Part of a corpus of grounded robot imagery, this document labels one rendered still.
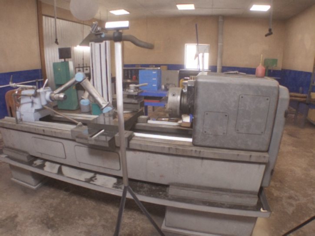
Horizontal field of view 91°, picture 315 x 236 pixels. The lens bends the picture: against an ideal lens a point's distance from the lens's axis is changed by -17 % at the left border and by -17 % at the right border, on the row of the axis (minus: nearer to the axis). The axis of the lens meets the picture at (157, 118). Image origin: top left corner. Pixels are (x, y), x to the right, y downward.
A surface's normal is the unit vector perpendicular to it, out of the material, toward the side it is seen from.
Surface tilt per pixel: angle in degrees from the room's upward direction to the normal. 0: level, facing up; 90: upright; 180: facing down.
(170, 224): 90
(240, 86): 90
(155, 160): 90
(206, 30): 90
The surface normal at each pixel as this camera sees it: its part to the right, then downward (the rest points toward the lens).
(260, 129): -0.26, 0.29
